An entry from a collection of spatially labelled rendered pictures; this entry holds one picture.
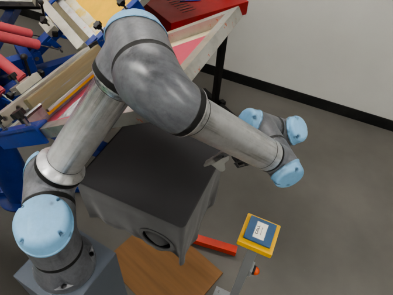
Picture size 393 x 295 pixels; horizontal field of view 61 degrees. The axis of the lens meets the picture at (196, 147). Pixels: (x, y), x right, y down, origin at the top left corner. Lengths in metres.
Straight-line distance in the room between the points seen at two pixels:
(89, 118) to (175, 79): 0.23
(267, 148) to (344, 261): 1.85
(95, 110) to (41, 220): 0.26
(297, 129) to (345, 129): 2.43
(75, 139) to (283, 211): 1.99
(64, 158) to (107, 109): 0.17
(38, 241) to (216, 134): 0.41
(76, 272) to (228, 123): 0.51
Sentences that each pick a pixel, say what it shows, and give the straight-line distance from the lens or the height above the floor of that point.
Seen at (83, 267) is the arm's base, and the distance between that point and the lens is 0.89.
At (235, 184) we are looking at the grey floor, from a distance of 2.58.
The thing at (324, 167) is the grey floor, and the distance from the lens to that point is 2.91.
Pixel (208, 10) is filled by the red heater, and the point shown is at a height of 1.10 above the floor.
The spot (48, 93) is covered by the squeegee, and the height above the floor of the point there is 1.28.
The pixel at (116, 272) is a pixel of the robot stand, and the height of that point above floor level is 1.11.
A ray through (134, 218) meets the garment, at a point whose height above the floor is 0.85.
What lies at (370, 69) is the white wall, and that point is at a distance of 3.20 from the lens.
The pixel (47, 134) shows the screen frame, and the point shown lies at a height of 1.29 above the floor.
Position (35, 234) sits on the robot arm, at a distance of 0.76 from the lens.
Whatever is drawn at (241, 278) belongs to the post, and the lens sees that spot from 1.62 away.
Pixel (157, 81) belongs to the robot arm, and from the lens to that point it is 0.52.
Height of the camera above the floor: 2.05
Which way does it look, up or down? 48 degrees down
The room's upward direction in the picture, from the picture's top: 5 degrees clockwise
